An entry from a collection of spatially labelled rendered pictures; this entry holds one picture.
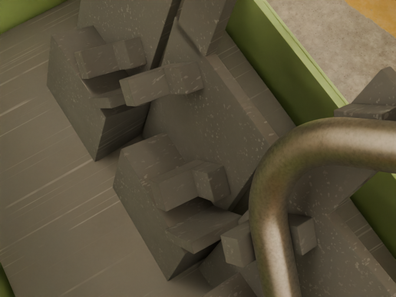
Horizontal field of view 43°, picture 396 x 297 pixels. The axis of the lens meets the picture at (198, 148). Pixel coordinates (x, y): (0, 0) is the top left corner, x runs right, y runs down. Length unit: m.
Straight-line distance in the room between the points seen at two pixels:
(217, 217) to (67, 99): 0.25
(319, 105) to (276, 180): 0.21
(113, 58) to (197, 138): 0.14
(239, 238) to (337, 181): 0.09
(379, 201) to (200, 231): 0.20
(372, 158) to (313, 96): 0.26
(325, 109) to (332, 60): 1.14
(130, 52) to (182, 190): 0.16
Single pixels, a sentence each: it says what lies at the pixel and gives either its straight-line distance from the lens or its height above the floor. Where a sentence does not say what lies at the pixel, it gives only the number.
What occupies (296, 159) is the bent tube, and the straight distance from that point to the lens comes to 0.33.
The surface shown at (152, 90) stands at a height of 1.01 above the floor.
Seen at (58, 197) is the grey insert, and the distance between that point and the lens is 0.62.
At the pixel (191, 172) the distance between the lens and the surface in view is 0.49.
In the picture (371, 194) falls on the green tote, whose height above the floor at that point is 0.89.
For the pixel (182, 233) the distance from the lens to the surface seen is 0.48.
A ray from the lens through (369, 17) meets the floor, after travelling 1.79.
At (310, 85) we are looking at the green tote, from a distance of 0.54.
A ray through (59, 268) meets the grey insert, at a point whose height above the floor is 0.85.
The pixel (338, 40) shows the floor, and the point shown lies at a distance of 1.72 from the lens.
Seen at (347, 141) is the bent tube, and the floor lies 1.14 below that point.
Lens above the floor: 1.41
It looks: 68 degrees down
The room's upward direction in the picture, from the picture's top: 10 degrees counter-clockwise
